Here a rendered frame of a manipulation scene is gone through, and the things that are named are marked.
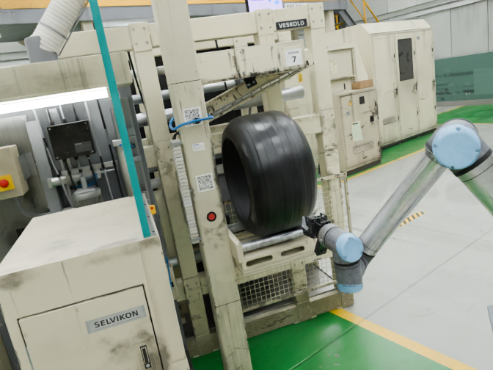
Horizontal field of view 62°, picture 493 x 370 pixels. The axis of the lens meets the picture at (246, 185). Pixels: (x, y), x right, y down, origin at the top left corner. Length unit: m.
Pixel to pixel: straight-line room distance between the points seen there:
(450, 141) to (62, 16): 1.61
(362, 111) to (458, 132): 5.43
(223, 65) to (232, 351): 1.39
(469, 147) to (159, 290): 0.91
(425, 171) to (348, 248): 0.35
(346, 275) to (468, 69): 12.28
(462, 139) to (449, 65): 12.55
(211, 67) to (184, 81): 0.32
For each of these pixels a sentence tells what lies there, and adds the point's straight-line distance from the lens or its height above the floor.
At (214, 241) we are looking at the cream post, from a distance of 1.89.
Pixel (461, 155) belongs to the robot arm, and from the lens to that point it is 1.25.
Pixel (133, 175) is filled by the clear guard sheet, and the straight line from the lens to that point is 1.05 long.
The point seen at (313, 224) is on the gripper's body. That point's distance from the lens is 1.60.
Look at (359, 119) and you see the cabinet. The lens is 6.58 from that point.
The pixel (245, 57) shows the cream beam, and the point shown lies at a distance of 2.11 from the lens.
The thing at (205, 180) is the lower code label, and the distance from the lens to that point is 1.81.
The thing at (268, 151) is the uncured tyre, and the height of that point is 1.33.
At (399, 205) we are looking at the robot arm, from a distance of 1.48.
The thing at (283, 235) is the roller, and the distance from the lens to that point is 1.91.
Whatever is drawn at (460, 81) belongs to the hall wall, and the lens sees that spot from 13.66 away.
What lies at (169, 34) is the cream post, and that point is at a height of 1.85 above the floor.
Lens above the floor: 1.61
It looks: 14 degrees down
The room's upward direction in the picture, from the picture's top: 9 degrees counter-clockwise
